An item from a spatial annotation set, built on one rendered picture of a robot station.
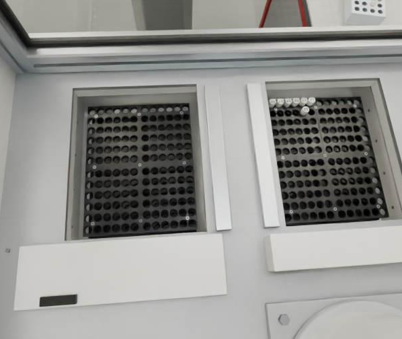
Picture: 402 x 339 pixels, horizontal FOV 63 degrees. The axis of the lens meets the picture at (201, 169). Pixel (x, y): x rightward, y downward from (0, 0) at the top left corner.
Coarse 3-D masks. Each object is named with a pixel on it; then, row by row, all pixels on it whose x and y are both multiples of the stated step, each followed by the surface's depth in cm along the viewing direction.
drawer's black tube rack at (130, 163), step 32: (96, 128) 55; (128, 128) 56; (160, 128) 59; (96, 160) 54; (128, 160) 54; (160, 160) 54; (192, 160) 54; (96, 192) 52; (128, 192) 55; (160, 192) 53; (192, 192) 56; (96, 224) 51; (128, 224) 51; (160, 224) 51; (192, 224) 55
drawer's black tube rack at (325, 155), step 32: (288, 128) 57; (320, 128) 57; (352, 128) 58; (288, 160) 55; (320, 160) 56; (352, 160) 59; (288, 192) 54; (320, 192) 54; (352, 192) 58; (288, 224) 55
